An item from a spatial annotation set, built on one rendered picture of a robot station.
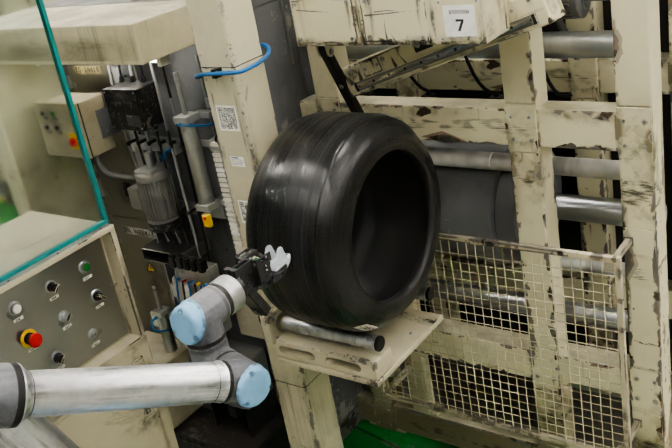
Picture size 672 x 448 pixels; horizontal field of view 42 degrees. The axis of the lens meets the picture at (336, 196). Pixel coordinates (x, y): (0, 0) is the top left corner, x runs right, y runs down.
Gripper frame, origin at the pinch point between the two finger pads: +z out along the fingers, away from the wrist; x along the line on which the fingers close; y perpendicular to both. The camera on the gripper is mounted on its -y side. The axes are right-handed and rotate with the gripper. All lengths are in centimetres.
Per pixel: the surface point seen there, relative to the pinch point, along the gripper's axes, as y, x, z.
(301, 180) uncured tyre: 17.4, -1.4, 10.0
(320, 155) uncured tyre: 21.9, -4.1, 15.9
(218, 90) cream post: 36, 33, 23
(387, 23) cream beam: 47, -8, 49
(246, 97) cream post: 33.4, 25.4, 25.0
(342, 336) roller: -31.9, -0.3, 15.0
